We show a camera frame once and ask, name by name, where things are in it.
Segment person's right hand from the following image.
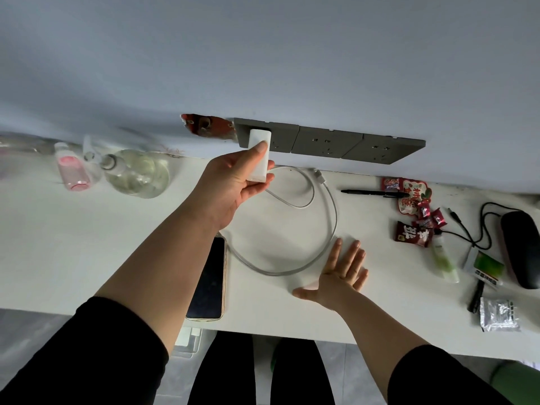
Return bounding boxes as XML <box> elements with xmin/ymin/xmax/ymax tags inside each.
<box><xmin>292</xmin><ymin>238</ymin><xmax>369</xmax><ymax>312</ymax></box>

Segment person's left hand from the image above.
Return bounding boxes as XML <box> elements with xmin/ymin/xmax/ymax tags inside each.
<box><xmin>186</xmin><ymin>141</ymin><xmax>276</xmax><ymax>231</ymax></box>

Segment white charger adapter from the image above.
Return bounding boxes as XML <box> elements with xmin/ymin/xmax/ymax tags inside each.
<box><xmin>247</xmin><ymin>128</ymin><xmax>272</xmax><ymax>183</ymax></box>

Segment person's right forearm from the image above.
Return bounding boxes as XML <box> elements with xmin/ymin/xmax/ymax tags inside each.
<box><xmin>333</xmin><ymin>291</ymin><xmax>431</xmax><ymax>402</ymax></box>

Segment person's left forearm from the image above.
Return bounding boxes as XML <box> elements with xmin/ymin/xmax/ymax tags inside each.
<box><xmin>95</xmin><ymin>206</ymin><xmax>225</xmax><ymax>356</ymax></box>

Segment dark red snack packet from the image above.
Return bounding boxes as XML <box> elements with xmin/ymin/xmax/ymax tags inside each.
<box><xmin>395</xmin><ymin>221</ymin><xmax>434</xmax><ymax>248</ymax></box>

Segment black pen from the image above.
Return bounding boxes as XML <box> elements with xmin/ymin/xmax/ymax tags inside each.
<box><xmin>340</xmin><ymin>189</ymin><xmax>410</xmax><ymax>199</ymax></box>

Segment green white tube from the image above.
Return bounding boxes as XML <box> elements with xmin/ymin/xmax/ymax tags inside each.
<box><xmin>431</xmin><ymin>233</ymin><xmax>460</xmax><ymax>284</ymax></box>

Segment red white snack packet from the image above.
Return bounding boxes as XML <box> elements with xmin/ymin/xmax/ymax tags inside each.
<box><xmin>398</xmin><ymin>179</ymin><xmax>433</xmax><ymax>216</ymax></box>

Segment black smartphone with gold edge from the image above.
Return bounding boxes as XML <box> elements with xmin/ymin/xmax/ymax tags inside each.
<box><xmin>186</xmin><ymin>233</ymin><xmax>229</xmax><ymax>322</ymax></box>

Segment person's black trousers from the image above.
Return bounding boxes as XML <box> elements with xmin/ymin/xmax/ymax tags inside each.
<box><xmin>188</xmin><ymin>331</ymin><xmax>336</xmax><ymax>405</ymax></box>

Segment short black marker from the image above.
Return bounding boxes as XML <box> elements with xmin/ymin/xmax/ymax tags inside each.
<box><xmin>467</xmin><ymin>280</ymin><xmax>485</xmax><ymax>314</ymax></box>

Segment clear round glass bottle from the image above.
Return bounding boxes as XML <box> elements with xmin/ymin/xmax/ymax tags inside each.
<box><xmin>83</xmin><ymin>137</ymin><xmax>170</xmax><ymax>199</ymax></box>

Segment black right sleeve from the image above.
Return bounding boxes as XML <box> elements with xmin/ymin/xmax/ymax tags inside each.
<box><xmin>387</xmin><ymin>344</ymin><xmax>513</xmax><ymax>405</ymax></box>

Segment black sleeve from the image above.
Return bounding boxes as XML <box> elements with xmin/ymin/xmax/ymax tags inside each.
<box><xmin>0</xmin><ymin>296</ymin><xmax>169</xmax><ymax>405</ymax></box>
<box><xmin>387</xmin><ymin>344</ymin><xmax>513</xmax><ymax>405</ymax></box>

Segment green white card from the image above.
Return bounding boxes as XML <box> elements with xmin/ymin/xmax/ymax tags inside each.
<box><xmin>462</xmin><ymin>247</ymin><xmax>505</xmax><ymax>290</ymax></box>

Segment clear plastic storage box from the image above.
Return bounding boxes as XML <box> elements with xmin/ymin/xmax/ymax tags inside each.
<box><xmin>172</xmin><ymin>327</ymin><xmax>203</xmax><ymax>359</ymax></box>

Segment silver foil packet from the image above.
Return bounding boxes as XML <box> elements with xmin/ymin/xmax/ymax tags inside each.
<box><xmin>479</xmin><ymin>298</ymin><xmax>521</xmax><ymax>333</ymax></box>

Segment black oval case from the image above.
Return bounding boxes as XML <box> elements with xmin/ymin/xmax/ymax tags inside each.
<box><xmin>500</xmin><ymin>210</ymin><xmax>540</xmax><ymax>291</ymax></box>

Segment small pink bottle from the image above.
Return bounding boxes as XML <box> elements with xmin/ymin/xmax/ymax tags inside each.
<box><xmin>54</xmin><ymin>142</ymin><xmax>93</xmax><ymax>192</ymax></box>

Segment green stool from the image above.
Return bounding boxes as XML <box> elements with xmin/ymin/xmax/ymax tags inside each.
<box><xmin>489</xmin><ymin>361</ymin><xmax>540</xmax><ymax>405</ymax></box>

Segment black left sleeve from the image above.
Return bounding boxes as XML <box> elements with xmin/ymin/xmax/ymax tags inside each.
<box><xmin>0</xmin><ymin>296</ymin><xmax>169</xmax><ymax>405</ymax></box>

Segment grey wall socket panel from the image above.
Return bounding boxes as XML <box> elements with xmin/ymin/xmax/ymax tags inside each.
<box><xmin>341</xmin><ymin>134</ymin><xmax>426</xmax><ymax>165</ymax></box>
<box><xmin>233</xmin><ymin>118</ymin><xmax>300</xmax><ymax>154</ymax></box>
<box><xmin>291</xmin><ymin>126</ymin><xmax>364</xmax><ymax>159</ymax></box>

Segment white charging cable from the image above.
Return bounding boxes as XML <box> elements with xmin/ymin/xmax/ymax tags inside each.
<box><xmin>219</xmin><ymin>165</ymin><xmax>339</xmax><ymax>277</ymax></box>

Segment black cable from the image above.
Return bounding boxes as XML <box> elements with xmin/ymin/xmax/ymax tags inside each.
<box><xmin>438</xmin><ymin>202</ymin><xmax>520</xmax><ymax>250</ymax></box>

